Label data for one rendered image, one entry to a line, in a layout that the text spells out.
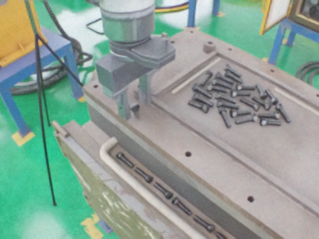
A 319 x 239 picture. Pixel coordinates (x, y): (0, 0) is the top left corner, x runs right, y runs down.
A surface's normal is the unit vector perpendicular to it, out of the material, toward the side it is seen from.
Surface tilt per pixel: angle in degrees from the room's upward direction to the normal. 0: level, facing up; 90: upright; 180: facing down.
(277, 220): 0
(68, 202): 0
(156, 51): 0
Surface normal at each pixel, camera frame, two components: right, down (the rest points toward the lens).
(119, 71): 0.73, 0.51
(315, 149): 0.00, -0.68
